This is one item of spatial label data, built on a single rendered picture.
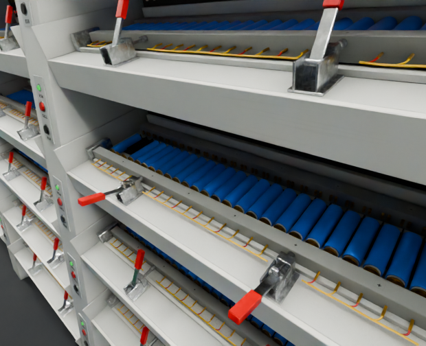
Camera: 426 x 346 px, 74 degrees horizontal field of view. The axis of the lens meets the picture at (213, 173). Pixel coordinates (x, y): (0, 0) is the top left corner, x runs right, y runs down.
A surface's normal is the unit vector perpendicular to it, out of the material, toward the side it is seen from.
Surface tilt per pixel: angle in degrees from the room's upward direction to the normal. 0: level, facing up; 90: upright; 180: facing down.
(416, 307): 17
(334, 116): 107
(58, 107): 90
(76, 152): 90
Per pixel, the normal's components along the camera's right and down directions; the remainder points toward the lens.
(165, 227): -0.15, -0.80
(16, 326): 0.05, -0.92
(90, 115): 0.75, 0.30
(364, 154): -0.64, 0.53
